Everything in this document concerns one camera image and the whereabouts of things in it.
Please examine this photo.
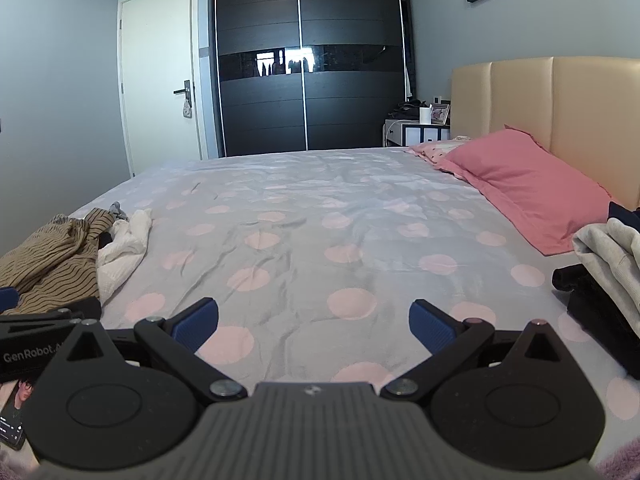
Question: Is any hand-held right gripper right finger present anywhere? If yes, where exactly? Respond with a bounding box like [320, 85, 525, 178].
[380, 299, 582, 403]

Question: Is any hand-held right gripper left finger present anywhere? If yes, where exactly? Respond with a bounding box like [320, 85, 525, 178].
[52, 297, 248, 403]

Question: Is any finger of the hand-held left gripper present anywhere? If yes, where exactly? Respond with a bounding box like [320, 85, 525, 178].
[0, 287, 85, 333]

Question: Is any brown striped garment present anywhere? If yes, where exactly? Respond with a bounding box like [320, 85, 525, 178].
[0, 208, 117, 317]

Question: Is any smartphone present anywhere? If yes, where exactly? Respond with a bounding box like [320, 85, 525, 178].
[0, 379, 41, 463]

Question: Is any white garment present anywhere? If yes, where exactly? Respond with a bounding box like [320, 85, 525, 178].
[96, 208, 153, 306]

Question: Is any folded black garment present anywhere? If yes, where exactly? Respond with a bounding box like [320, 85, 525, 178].
[551, 264, 640, 367]

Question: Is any patterned pink pillow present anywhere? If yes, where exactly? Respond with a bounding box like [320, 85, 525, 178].
[404, 136, 473, 167]

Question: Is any white nightstand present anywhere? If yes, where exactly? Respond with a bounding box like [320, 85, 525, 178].
[383, 118, 452, 148]

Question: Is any folded grey garment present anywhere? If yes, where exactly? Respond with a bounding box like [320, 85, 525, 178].
[571, 217, 640, 338]

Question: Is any dark navy garment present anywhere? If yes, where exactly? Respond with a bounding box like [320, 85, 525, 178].
[607, 201, 640, 226]

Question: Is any purple fleece robe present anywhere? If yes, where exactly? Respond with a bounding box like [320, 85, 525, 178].
[594, 437, 640, 480]

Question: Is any white door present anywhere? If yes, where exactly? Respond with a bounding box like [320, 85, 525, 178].
[119, 0, 207, 177]

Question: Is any beige padded headboard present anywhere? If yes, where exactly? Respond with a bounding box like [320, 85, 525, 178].
[450, 56, 640, 211]

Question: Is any black sliding wardrobe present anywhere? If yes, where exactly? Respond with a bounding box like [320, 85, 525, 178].
[209, 0, 407, 157]

